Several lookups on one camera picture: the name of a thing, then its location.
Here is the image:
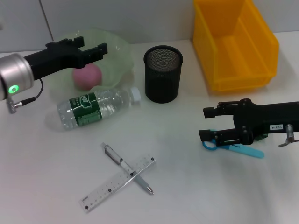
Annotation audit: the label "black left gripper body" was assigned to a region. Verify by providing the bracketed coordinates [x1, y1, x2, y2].
[25, 42, 86, 79]

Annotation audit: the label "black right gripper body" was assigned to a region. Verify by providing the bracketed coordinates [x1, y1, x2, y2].
[233, 99, 299, 145]

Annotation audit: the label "pink toy peach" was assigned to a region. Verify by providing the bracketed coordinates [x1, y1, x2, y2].
[72, 64, 103, 91]

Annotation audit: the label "blue scissors with sheath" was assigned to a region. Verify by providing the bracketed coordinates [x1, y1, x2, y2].
[202, 128, 265, 160]

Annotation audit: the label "clear green-label water bottle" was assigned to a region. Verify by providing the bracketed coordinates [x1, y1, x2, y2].
[57, 87, 142, 131]

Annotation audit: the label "translucent green fruit plate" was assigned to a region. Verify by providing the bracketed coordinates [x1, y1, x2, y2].
[50, 28, 134, 91]

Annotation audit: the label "black mesh pen holder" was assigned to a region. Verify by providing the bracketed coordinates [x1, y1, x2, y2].
[143, 45, 184, 104]

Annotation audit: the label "silver white pen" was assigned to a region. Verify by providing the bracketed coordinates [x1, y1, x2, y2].
[101, 142, 155, 196]

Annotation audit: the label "clear plastic ruler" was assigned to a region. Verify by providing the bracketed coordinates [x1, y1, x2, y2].
[79, 156, 157, 213]

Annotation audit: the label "yellow plastic bin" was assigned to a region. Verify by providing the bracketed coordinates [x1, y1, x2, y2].
[192, 0, 280, 91]

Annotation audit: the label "right gripper connector cable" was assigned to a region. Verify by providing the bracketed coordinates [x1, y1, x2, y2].
[278, 124, 299, 147]

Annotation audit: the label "gripper connector cable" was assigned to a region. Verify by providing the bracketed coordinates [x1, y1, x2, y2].
[6, 78, 44, 114]
[278, 124, 299, 147]

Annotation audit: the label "left gripper connector cable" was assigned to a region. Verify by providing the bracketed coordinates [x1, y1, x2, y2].
[6, 78, 44, 114]

